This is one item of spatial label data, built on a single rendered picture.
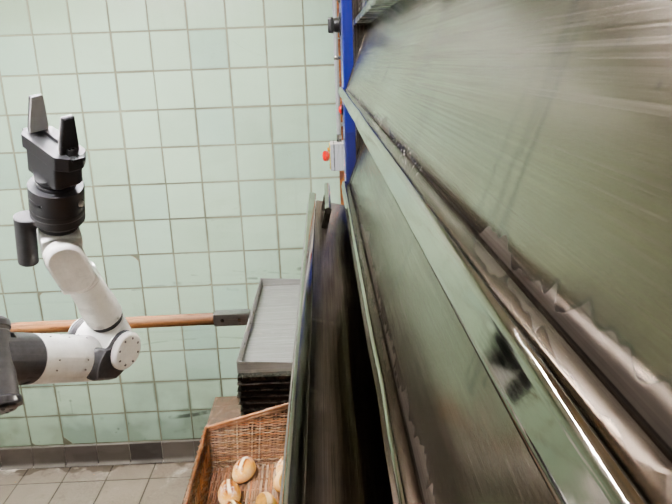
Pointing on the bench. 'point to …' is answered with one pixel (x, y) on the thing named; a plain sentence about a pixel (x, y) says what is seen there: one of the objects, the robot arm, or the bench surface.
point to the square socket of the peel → (231, 317)
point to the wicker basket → (205, 471)
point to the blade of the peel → (270, 327)
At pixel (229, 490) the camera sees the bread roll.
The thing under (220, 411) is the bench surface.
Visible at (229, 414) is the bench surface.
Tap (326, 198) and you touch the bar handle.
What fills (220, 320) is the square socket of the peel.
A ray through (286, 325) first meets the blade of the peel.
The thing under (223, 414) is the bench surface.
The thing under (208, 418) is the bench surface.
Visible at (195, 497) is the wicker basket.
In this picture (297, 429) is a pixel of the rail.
